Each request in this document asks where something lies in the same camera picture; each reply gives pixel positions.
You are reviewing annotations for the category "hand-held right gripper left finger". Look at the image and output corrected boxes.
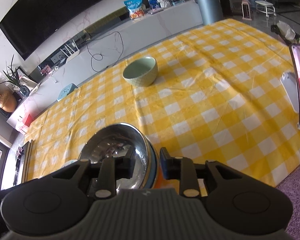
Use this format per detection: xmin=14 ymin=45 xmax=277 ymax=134
xmin=51 ymin=146 xmax=137 ymax=200

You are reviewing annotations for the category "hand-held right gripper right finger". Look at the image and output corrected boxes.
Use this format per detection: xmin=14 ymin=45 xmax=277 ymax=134
xmin=160 ymin=148 xmax=240 ymax=197

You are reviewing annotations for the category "blue steel-lined bowl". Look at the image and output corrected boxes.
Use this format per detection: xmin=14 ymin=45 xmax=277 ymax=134
xmin=79 ymin=122 xmax=157 ymax=190

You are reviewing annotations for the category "yellow checkered tablecloth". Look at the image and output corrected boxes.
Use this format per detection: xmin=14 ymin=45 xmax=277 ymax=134
xmin=21 ymin=17 xmax=300 ymax=198

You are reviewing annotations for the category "green ceramic bowl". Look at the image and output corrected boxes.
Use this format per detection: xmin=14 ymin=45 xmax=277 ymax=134
xmin=122 ymin=56 xmax=158 ymax=87

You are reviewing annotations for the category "light blue square stool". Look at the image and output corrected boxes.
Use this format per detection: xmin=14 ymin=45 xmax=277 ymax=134
xmin=57 ymin=83 xmax=78 ymax=102

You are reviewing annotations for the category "red box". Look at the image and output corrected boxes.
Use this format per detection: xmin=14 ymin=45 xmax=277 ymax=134
xmin=17 ymin=112 xmax=33 ymax=133

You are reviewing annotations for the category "white router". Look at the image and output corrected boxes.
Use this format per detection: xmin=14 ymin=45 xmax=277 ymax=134
xmin=60 ymin=40 xmax=80 ymax=63

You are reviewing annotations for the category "purple shaggy rug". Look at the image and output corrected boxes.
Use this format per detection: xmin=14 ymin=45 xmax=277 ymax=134
xmin=275 ymin=159 xmax=300 ymax=240

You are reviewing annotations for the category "white low television cabinet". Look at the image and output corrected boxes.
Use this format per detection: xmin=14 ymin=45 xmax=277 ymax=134
xmin=6 ymin=0 xmax=204 ymax=130

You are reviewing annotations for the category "orange round vase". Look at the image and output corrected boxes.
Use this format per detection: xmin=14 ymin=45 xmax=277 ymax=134
xmin=0 ymin=90 xmax=17 ymax=113

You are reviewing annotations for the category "green plant in glass vase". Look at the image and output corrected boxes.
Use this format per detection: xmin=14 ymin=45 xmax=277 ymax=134
xmin=0 ymin=54 xmax=30 ymax=97

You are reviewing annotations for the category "blue snack bag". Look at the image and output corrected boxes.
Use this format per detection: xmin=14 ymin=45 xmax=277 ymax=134
xmin=124 ymin=0 xmax=145 ymax=20

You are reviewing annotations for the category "grey round trash can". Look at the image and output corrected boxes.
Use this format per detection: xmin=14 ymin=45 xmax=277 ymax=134
xmin=194 ymin=0 xmax=224 ymax=26

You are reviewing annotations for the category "pink small heater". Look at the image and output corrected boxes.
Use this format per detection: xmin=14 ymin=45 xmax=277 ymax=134
xmin=241 ymin=0 xmax=252 ymax=20

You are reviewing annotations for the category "white plastic bag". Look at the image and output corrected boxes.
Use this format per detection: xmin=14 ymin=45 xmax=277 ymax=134
xmin=270 ymin=20 xmax=300 ymax=46

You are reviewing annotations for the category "white round stool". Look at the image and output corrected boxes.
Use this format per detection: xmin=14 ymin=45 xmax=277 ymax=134
xmin=255 ymin=0 xmax=276 ymax=18

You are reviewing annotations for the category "black cable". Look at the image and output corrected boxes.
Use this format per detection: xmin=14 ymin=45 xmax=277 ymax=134
xmin=86 ymin=31 xmax=124 ymax=72

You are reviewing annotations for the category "black wall television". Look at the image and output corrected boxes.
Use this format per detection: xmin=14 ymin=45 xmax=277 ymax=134
xmin=0 ymin=0 xmax=103 ymax=60

